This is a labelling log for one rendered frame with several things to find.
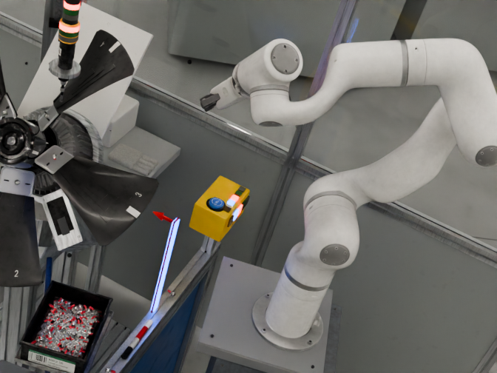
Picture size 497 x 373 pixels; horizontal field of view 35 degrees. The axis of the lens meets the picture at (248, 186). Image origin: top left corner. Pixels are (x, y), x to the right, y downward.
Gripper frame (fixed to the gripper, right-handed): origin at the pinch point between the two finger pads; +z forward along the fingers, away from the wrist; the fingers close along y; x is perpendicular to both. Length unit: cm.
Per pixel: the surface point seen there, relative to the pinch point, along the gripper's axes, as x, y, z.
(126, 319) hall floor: -58, -7, 150
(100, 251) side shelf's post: -27, -10, 125
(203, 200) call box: -21.8, 0.5, 38.6
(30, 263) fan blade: -16, -47, 43
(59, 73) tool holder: 20.3, -27.5, 12.4
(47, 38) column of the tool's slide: 44, -3, 87
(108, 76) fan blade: 16.8, -14.2, 21.4
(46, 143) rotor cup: 10, -30, 40
